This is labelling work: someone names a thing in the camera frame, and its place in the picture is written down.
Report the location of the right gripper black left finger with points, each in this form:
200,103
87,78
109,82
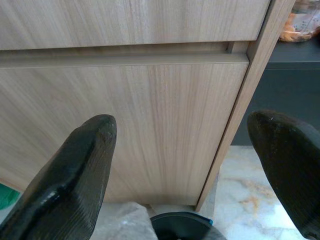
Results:
65,190

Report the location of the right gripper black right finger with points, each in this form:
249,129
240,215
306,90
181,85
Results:
292,160

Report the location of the clear plastic wrapper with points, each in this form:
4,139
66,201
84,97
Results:
127,222

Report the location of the black round rubbish bin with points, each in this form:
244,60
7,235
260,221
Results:
182,226

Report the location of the green plastic bag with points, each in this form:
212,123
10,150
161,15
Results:
8,197

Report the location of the dark grey low cabinet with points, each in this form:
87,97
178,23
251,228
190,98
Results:
282,82

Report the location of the light wood drawer cabinet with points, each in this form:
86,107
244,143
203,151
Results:
162,112

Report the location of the clear bag of snacks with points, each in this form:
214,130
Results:
297,30

